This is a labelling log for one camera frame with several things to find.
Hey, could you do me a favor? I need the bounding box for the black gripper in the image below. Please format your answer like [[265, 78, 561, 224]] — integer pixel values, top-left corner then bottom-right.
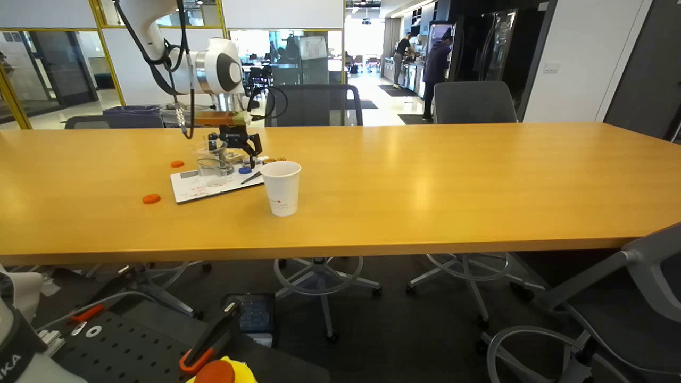
[[208, 126, 267, 164]]

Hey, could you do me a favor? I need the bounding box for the white robot base segment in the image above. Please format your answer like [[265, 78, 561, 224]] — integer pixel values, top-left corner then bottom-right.
[[0, 264, 87, 383]]

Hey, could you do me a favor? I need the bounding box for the clear plastic cup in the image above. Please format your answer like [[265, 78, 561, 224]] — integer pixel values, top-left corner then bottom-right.
[[195, 145, 237, 178]]

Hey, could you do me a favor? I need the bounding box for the translucent white plastic cup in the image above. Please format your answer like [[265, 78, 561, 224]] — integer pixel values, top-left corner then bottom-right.
[[260, 159, 305, 220]]

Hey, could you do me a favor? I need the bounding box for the dark blue upholstered seat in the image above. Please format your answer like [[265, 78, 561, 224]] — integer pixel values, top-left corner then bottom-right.
[[61, 104, 167, 132]]

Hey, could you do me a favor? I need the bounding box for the dark blue box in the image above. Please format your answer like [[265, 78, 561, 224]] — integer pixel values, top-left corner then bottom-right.
[[227, 294, 279, 348]]

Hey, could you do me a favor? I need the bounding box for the yellow red emergency stop button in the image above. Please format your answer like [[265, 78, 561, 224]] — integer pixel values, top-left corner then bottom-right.
[[187, 355, 260, 383]]

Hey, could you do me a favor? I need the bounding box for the black perforated robot platform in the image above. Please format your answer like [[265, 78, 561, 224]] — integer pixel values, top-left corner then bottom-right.
[[38, 289, 332, 383]]

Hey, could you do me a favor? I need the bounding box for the grey mesh office chair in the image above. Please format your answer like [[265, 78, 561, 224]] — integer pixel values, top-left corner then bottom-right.
[[486, 221, 681, 383]]

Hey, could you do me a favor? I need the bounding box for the long black robot cable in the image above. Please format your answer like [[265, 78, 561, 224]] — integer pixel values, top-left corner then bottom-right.
[[113, 0, 197, 141]]

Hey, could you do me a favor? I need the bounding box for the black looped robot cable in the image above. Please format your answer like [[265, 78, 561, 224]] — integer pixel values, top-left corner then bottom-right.
[[242, 65, 293, 126]]

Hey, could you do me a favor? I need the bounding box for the chair base with foot ring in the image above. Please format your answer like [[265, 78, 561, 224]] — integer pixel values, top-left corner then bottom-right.
[[272, 255, 386, 345], [405, 253, 549, 329]]

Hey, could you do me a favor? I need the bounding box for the black clamp with orange handle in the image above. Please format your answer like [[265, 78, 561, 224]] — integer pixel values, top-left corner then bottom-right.
[[177, 301, 242, 378]]

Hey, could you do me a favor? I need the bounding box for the small orange handled tool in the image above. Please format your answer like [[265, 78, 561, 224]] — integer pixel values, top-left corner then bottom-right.
[[66, 305, 109, 328]]

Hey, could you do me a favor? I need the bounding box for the yellow metal post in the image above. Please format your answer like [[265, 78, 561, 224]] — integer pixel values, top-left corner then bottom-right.
[[0, 65, 34, 132]]

